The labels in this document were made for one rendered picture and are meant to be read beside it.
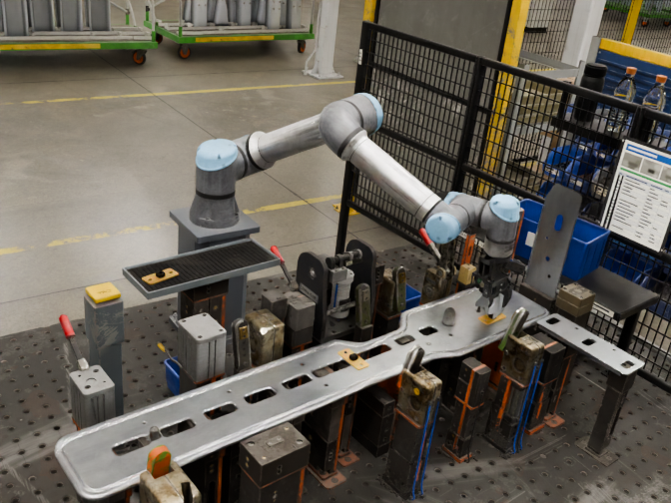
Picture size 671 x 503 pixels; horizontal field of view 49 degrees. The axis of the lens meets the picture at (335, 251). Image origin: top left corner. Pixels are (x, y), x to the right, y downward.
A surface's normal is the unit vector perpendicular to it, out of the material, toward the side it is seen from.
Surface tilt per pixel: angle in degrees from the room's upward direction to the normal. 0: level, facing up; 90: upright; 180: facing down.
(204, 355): 90
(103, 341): 90
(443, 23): 91
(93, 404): 90
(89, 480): 0
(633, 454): 0
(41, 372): 0
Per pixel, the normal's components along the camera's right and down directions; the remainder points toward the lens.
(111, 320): 0.62, 0.41
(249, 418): 0.11, -0.89
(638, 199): -0.78, 0.21
